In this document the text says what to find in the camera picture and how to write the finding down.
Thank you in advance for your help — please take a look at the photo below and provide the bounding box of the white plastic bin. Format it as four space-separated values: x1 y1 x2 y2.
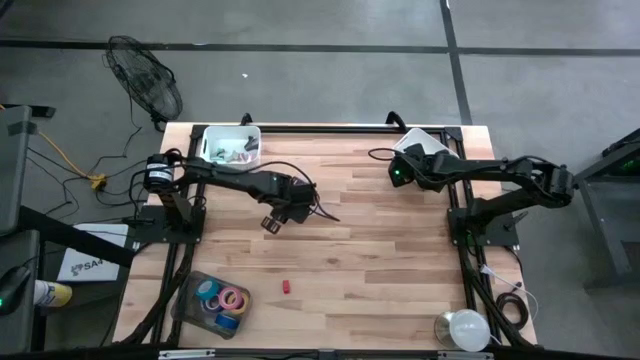
199 124 263 171
392 127 460 161

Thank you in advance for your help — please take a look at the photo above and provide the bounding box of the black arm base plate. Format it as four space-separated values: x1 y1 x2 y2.
446 207 522 248
130 204 207 246

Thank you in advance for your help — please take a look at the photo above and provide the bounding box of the black floor fan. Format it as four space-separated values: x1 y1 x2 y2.
103 34 184 134

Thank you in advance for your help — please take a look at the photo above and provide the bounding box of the grey desk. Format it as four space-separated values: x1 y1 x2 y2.
0 228 42 354
0 104 34 237

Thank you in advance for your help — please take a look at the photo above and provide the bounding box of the black side stand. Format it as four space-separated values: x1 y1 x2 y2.
553 127 640 291

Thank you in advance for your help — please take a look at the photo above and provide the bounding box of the black diagonal stand beam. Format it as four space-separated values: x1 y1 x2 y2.
17 204 136 269

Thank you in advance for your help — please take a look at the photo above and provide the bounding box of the white dome table lamp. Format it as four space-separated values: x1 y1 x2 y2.
433 308 493 354

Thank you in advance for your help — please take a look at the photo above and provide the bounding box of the clear grey plastic bin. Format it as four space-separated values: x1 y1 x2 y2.
169 269 254 342

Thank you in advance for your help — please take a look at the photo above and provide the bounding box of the yellow spray can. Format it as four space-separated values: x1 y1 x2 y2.
33 278 74 309

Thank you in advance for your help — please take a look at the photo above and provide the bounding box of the white cable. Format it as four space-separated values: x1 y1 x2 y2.
478 263 542 326

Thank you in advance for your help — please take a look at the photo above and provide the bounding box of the white cardboard box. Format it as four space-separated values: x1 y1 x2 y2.
56 222 130 283

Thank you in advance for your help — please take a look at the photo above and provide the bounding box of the black computer mouse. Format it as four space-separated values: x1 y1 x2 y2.
0 264 32 316

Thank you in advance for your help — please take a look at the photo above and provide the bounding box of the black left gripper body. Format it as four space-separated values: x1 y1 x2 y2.
258 181 320 236

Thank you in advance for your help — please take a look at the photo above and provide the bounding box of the yellow extension cable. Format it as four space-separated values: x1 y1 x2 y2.
37 130 109 192

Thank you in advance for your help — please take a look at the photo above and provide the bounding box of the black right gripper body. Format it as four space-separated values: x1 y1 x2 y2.
405 141 441 176

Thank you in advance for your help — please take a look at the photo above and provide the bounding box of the black coiled cable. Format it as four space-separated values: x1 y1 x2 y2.
494 292 531 331

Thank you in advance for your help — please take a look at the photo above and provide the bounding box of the pink tape roll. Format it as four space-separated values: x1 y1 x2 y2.
218 286 244 311

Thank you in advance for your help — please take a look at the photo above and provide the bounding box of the light blue tape roll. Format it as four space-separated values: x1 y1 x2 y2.
195 278 221 302

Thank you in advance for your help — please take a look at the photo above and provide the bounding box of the silver frame bracket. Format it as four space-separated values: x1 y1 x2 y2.
436 350 495 360
157 348 217 360

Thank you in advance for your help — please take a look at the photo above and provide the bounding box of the dark blue tape roll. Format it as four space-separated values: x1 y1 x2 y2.
213 312 241 332

